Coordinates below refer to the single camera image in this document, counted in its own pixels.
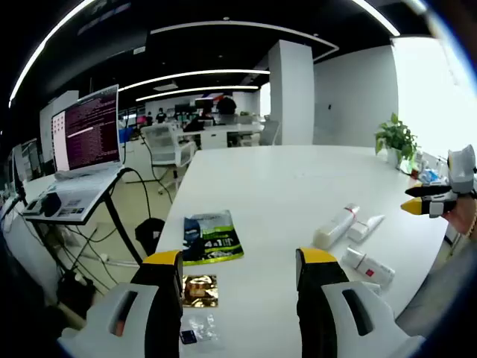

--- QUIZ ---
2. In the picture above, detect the black device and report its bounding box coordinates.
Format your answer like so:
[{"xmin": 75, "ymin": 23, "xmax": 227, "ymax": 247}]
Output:
[{"xmin": 40, "ymin": 192, "xmax": 63, "ymax": 217}]

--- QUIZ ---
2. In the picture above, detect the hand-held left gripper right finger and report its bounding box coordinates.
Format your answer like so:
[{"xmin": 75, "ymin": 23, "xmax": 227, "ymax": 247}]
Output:
[{"xmin": 296, "ymin": 247, "xmax": 426, "ymax": 358}]

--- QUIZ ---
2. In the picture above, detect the green potted plant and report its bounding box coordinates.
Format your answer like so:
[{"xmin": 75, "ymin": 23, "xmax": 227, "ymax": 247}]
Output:
[{"xmin": 373, "ymin": 112, "xmax": 419, "ymax": 168}]

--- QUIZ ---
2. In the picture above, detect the person's right hand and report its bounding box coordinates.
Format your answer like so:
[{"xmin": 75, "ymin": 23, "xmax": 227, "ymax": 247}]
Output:
[{"xmin": 445, "ymin": 193, "xmax": 477, "ymax": 238}]

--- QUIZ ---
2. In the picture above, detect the black green foil sachet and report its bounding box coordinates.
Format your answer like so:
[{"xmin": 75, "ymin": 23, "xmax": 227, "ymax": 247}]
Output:
[{"xmin": 182, "ymin": 209, "xmax": 245, "ymax": 266}]

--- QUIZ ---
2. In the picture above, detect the white skincare bottle red collar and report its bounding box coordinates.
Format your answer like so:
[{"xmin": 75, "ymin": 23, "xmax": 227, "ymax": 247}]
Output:
[{"xmin": 312, "ymin": 203, "xmax": 361, "ymax": 248}]

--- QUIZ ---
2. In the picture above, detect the dark computer monitor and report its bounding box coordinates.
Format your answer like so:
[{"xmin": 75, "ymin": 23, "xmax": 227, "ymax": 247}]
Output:
[{"xmin": 10, "ymin": 139, "xmax": 44, "ymax": 183}]

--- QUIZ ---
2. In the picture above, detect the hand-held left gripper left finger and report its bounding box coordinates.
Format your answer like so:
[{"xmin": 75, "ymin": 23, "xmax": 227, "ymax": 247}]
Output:
[{"xmin": 57, "ymin": 250, "xmax": 184, "ymax": 358}]

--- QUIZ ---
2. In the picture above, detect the gold foil sachet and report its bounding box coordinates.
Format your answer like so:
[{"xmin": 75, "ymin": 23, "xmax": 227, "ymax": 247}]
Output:
[{"xmin": 181, "ymin": 274, "xmax": 219, "ymax": 309}]

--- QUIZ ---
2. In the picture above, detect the clear plastic packet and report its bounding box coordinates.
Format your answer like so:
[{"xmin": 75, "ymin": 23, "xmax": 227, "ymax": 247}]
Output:
[{"xmin": 180, "ymin": 313, "xmax": 221, "ymax": 346}]

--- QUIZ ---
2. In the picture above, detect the white office chair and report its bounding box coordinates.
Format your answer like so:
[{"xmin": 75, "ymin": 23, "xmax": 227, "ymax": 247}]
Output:
[{"xmin": 140, "ymin": 124, "xmax": 198, "ymax": 189}]

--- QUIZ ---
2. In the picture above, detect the white skincare tube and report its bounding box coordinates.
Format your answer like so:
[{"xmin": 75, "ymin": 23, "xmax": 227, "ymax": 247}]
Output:
[{"xmin": 347, "ymin": 214, "xmax": 386, "ymax": 245}]

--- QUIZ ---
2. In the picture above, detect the black bag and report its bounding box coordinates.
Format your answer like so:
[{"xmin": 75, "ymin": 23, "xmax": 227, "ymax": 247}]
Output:
[{"xmin": 134, "ymin": 218, "xmax": 166, "ymax": 257}]

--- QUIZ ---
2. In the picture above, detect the white office desk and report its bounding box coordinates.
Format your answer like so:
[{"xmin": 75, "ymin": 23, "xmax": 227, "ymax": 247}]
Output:
[{"xmin": 177, "ymin": 122, "xmax": 266, "ymax": 148}]

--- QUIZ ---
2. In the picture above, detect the blue label bottle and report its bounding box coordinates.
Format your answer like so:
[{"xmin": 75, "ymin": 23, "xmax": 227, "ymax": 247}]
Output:
[{"xmin": 419, "ymin": 167, "xmax": 448, "ymax": 186}]

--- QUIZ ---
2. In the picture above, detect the thick black cable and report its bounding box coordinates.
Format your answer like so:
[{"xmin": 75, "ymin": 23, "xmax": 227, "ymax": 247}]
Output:
[{"xmin": 122, "ymin": 166, "xmax": 152, "ymax": 221}]

